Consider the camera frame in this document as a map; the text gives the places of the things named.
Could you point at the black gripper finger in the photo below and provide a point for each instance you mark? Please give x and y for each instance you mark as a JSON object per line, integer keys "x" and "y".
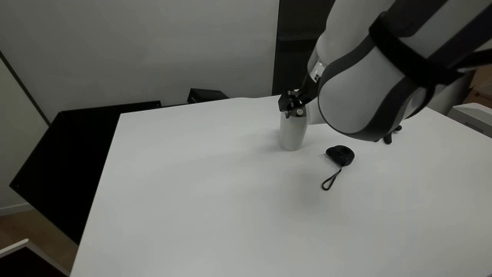
{"x": 299, "y": 102}
{"x": 285, "y": 102}

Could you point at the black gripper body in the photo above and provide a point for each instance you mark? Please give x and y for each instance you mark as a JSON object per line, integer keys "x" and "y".
{"x": 310, "y": 88}

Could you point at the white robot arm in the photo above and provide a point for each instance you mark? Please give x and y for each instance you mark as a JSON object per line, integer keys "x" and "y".
{"x": 375, "y": 71}

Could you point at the white mug with dark inside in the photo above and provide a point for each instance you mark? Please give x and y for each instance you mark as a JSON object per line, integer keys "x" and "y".
{"x": 293, "y": 133}

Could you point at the white box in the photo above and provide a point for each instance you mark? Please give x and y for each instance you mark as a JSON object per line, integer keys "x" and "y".
{"x": 475, "y": 117}

